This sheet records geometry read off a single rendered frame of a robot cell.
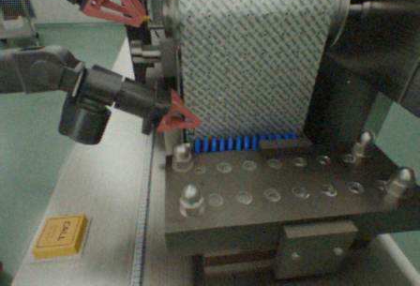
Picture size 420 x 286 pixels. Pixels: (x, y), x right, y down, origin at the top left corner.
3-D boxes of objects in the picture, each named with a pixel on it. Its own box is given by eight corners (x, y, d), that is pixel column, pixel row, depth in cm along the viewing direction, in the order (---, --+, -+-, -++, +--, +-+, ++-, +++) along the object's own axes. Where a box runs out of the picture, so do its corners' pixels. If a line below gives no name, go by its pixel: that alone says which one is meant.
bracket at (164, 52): (157, 155, 68) (140, 33, 51) (182, 153, 69) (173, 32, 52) (156, 168, 64) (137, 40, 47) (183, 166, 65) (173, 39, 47)
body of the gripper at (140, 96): (151, 138, 44) (106, 123, 42) (154, 108, 53) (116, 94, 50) (167, 107, 41) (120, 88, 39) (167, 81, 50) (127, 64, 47)
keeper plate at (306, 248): (272, 266, 44) (282, 225, 37) (330, 260, 45) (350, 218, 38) (277, 282, 42) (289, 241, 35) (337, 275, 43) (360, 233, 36)
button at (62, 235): (50, 224, 51) (46, 217, 50) (88, 220, 52) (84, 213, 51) (35, 260, 46) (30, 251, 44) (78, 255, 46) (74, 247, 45)
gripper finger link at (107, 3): (130, 39, 44) (73, -1, 40) (135, 28, 50) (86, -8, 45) (153, 4, 41) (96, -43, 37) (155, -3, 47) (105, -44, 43)
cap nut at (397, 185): (379, 182, 43) (390, 160, 40) (400, 180, 43) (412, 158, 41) (395, 200, 40) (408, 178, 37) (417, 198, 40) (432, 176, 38)
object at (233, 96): (187, 146, 53) (181, 56, 42) (299, 138, 55) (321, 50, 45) (187, 148, 53) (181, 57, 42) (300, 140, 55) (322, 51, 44)
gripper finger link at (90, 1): (127, 45, 41) (67, 3, 37) (133, 33, 47) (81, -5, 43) (152, 7, 38) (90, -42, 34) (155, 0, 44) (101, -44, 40)
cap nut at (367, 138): (346, 145, 51) (353, 126, 48) (364, 144, 51) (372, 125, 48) (357, 158, 48) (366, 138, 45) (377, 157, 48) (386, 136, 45)
